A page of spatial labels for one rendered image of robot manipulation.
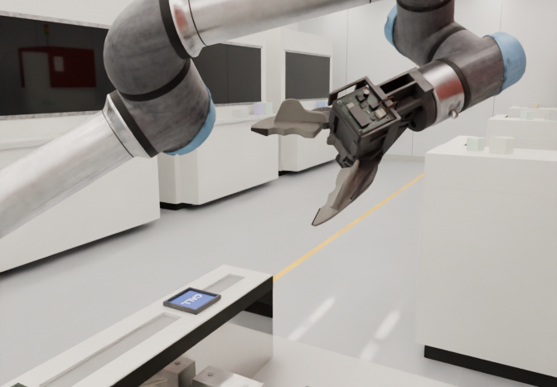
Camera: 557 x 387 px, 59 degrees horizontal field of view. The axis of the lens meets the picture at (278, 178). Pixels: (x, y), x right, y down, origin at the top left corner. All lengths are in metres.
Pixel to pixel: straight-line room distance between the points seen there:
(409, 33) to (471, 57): 0.10
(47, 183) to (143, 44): 0.25
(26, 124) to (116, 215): 0.96
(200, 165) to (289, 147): 2.17
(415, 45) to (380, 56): 7.87
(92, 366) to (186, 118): 0.36
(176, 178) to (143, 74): 4.30
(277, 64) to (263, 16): 6.09
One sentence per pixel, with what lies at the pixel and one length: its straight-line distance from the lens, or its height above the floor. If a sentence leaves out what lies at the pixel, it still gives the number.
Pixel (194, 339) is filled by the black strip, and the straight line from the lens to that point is 0.63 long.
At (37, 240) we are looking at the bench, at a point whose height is 0.21.
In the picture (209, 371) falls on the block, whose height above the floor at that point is 0.91.
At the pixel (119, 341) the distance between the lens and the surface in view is 0.63.
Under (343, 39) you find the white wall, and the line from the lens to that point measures 8.83.
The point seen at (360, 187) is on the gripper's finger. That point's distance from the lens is 0.59.
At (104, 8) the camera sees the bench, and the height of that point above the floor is 1.85.
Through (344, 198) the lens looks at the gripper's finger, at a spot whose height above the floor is 1.12.
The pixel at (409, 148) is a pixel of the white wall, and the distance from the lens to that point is 8.49.
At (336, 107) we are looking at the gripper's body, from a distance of 0.57.
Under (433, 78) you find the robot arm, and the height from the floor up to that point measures 1.26.
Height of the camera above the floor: 1.25
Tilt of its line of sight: 11 degrees down
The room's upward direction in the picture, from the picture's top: straight up
